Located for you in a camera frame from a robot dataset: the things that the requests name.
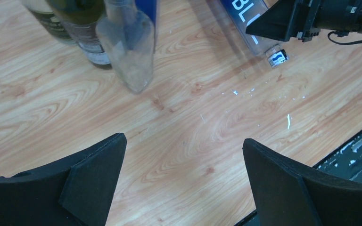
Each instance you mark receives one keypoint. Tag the clear square glass bottle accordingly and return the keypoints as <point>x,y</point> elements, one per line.
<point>127,35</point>

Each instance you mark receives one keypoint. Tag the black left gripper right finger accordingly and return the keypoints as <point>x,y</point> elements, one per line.
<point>289,193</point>

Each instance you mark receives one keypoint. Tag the dark green wine bottle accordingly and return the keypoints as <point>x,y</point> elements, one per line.
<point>79,18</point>

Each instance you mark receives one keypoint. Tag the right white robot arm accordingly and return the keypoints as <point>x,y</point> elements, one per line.
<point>340,17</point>

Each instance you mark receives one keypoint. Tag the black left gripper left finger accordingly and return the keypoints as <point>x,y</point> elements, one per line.
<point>76,190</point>

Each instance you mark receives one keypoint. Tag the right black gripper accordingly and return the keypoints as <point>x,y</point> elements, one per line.
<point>286,19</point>

